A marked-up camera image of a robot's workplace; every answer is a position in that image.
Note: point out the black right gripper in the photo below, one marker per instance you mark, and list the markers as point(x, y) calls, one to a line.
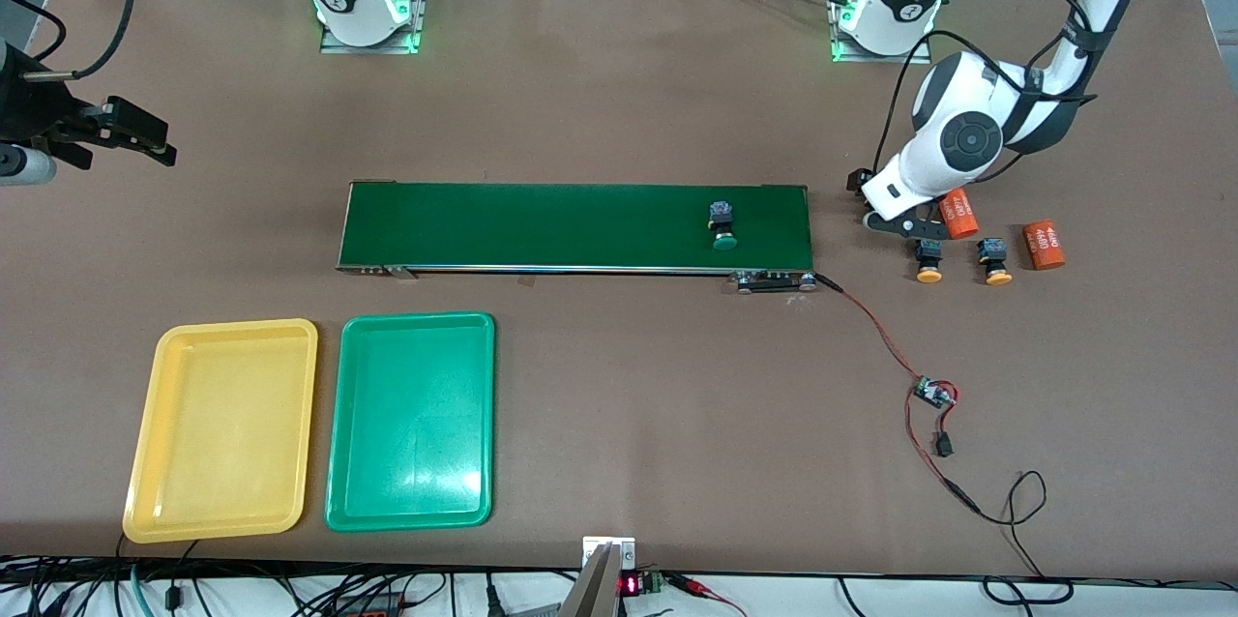
point(29, 104)

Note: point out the yellow mushroom push button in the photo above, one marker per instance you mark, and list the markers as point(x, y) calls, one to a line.
point(996, 259)
point(928, 259)

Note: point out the orange 4680 battery cylinder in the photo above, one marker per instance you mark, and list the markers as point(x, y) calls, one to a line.
point(1045, 245)
point(959, 216)

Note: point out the green mushroom push button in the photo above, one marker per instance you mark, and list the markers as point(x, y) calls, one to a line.
point(721, 216)

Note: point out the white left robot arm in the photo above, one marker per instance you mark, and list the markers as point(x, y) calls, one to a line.
point(967, 138)

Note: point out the small black circuit board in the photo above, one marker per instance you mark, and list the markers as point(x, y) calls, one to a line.
point(933, 393)

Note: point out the yellow plastic tray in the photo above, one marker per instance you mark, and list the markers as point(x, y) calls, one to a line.
point(222, 462)

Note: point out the green conveyor belt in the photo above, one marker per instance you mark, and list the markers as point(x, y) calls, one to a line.
point(484, 220)

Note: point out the red clip lead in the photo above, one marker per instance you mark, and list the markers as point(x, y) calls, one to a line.
point(701, 588)

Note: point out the green plastic tray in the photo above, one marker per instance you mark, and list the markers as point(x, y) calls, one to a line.
point(411, 472)

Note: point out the red LED display module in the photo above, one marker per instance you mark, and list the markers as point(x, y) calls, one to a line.
point(638, 584)

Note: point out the grey metal pole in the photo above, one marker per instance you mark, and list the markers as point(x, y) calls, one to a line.
point(590, 593)

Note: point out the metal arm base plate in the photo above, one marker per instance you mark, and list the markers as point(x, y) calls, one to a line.
point(840, 42)
point(368, 47)

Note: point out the black inline switch with leads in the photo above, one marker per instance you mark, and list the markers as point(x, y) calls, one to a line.
point(943, 446)

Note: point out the small metal bracket plate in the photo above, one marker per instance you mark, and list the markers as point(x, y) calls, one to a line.
point(609, 544)

